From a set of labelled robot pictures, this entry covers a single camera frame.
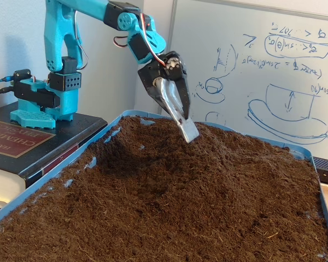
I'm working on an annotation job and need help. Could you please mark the blue plastic tray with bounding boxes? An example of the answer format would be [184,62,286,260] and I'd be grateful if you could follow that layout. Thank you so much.
[0,109,328,262]

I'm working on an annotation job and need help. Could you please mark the whiteboard with blue drawings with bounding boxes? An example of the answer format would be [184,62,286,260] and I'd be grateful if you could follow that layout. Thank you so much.
[160,0,328,162]

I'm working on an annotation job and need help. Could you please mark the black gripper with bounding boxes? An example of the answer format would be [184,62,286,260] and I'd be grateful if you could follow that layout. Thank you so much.
[137,51,200,144]

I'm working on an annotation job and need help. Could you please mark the blue cable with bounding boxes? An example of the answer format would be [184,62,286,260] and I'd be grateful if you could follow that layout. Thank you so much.
[0,76,14,92]

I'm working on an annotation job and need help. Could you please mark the brown soil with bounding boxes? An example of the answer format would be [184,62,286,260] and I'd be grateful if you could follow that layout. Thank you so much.
[0,116,328,262]

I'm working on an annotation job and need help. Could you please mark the black chemistry physics handbook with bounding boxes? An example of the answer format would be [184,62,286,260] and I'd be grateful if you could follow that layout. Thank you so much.
[0,102,109,211]

